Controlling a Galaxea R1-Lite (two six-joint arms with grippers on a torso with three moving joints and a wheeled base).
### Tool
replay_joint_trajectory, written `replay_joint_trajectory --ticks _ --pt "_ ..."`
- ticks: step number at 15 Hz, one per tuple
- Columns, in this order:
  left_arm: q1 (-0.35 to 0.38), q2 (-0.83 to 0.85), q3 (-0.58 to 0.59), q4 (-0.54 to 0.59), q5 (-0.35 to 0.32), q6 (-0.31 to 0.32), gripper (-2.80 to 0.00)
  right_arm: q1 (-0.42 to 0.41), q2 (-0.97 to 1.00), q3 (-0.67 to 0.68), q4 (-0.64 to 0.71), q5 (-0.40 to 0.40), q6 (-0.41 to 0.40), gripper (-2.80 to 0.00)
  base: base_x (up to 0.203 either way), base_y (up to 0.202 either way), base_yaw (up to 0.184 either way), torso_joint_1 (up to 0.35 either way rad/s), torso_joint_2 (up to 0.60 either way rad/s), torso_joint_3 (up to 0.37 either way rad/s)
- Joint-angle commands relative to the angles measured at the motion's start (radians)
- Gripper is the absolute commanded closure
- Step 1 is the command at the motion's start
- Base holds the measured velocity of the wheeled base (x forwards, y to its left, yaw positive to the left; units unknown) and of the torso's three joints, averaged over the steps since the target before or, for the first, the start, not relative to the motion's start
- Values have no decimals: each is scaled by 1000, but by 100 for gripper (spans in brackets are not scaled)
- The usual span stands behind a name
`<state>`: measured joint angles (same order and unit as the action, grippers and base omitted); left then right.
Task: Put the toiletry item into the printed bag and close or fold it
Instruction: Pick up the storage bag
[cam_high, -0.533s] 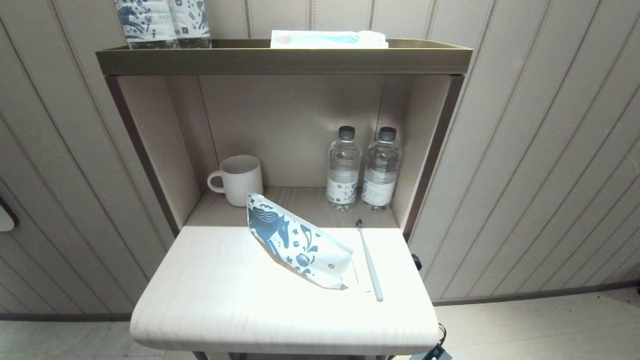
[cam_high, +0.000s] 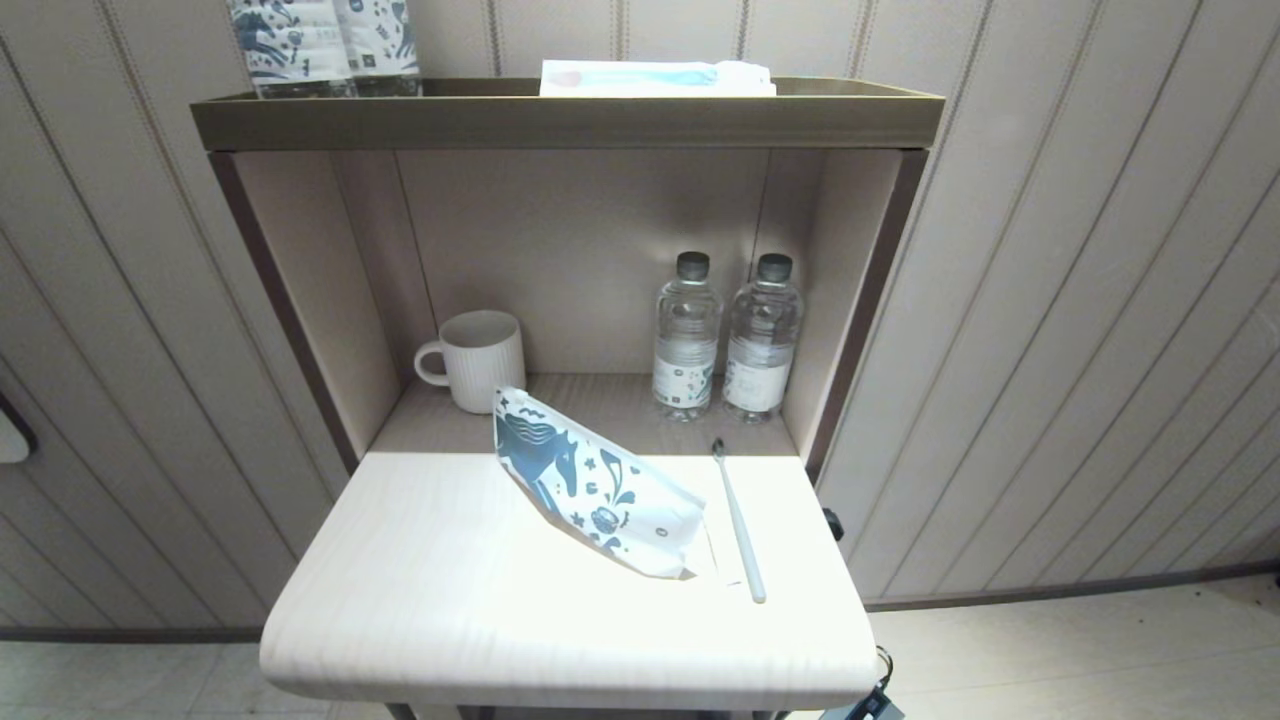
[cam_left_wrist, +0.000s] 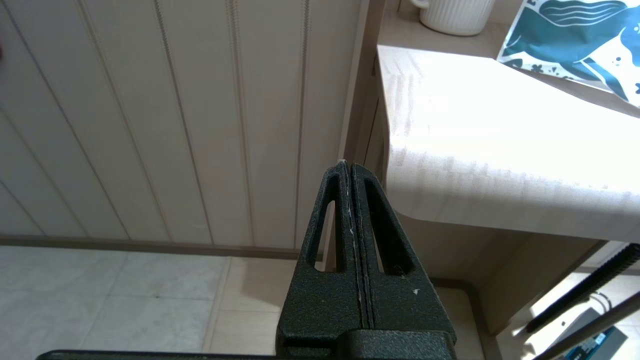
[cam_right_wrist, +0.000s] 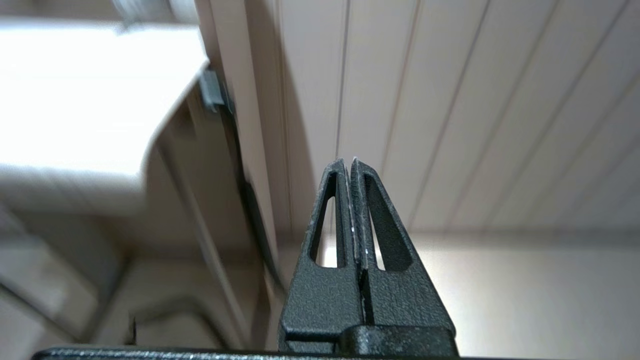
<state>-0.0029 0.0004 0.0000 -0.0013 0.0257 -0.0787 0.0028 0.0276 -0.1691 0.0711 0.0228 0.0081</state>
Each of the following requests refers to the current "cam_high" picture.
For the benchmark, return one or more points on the flat white blue packet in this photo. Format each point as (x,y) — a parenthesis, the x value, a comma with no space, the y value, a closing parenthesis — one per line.
(650,78)

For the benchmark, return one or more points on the patterned bags on top shelf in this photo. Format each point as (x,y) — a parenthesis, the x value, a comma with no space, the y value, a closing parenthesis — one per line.
(290,45)

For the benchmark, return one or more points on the white blue horse print bag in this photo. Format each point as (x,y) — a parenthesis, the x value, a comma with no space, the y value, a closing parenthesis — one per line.
(580,480)

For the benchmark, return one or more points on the beige wooden shelf cabinet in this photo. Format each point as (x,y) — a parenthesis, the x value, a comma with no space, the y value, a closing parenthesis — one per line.
(560,260)

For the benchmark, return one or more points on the small white sachet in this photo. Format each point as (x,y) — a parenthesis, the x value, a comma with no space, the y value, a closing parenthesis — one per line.
(722,560)

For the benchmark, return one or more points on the white wall fixture dark frame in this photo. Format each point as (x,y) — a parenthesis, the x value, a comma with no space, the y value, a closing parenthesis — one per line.
(12,440)

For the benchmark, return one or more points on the clear water bottle black cap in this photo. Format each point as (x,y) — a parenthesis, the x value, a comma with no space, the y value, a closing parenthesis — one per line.
(687,340)
(762,345)

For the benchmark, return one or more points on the small black knob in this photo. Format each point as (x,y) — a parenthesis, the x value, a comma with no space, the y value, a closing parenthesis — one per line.
(833,524)

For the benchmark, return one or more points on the grey white toothbrush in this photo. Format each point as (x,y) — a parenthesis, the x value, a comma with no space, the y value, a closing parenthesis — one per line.
(742,530)

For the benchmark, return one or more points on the white ribbed mug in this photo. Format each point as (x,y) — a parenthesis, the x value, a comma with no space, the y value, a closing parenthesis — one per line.
(485,365)

